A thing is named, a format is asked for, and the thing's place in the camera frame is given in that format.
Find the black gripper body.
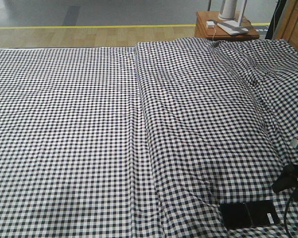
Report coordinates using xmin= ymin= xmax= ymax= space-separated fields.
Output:
xmin=273 ymin=163 xmax=298 ymax=201

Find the black white checkered duvet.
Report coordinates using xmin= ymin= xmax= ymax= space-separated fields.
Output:
xmin=135 ymin=38 xmax=298 ymax=238

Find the white charger block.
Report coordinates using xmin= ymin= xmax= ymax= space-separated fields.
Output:
xmin=206 ymin=21 xmax=215 ymax=28

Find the wooden nightstand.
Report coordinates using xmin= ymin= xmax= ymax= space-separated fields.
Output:
xmin=195 ymin=11 xmax=259 ymax=42

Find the black white checkered bedsheet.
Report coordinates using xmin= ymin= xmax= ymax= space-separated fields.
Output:
xmin=0 ymin=48 xmax=165 ymax=238

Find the black smartphone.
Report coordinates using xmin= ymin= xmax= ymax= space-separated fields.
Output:
xmin=220 ymin=200 xmax=280 ymax=230

